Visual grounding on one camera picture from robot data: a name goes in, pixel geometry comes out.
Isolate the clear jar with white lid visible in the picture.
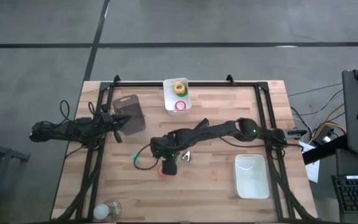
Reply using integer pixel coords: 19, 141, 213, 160
93, 198, 122, 222

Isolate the yellow floor cable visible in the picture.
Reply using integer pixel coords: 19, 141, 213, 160
311, 103, 347, 141

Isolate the pink tape roll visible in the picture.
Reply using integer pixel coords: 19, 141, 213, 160
174, 100, 188, 112

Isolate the small teal stapler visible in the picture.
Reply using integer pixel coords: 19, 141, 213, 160
130, 151, 142, 165

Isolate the white paper sheet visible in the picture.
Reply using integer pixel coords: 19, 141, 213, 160
297, 140, 321, 184

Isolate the small white plastic bin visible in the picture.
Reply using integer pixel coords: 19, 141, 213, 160
162, 77, 192, 116

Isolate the grey translucent plastic bin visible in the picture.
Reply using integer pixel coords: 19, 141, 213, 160
112, 94, 147, 136

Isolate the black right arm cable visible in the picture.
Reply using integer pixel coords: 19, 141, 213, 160
133, 143, 160, 171

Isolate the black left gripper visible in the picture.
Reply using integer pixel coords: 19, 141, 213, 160
99, 111, 132, 144

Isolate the large white plastic bin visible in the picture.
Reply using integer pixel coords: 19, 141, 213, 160
234, 153, 270, 200

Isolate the black power brick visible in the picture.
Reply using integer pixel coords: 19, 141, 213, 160
318, 126, 335, 146

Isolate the black floor cable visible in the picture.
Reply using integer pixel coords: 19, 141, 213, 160
287, 82, 344, 97

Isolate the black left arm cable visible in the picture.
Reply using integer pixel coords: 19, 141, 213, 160
59, 99, 96, 124

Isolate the small black camera device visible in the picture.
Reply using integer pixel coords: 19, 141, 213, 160
286, 128, 308, 138

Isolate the black keyboard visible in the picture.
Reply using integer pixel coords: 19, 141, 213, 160
331, 174, 358, 215

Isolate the black aluminium table frame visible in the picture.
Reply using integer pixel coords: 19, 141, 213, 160
52, 74, 315, 223

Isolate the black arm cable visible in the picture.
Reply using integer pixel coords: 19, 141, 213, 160
133, 143, 160, 171
59, 99, 96, 124

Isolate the orange-red tape roll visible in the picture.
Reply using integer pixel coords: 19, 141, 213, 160
157, 166, 171, 179

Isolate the black desk bar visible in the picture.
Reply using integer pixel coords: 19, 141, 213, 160
302, 134, 349, 165

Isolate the dark grey desk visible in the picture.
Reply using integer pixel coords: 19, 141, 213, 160
334, 148, 358, 224

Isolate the yellow tape roll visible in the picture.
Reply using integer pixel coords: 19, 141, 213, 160
173, 81, 186, 94

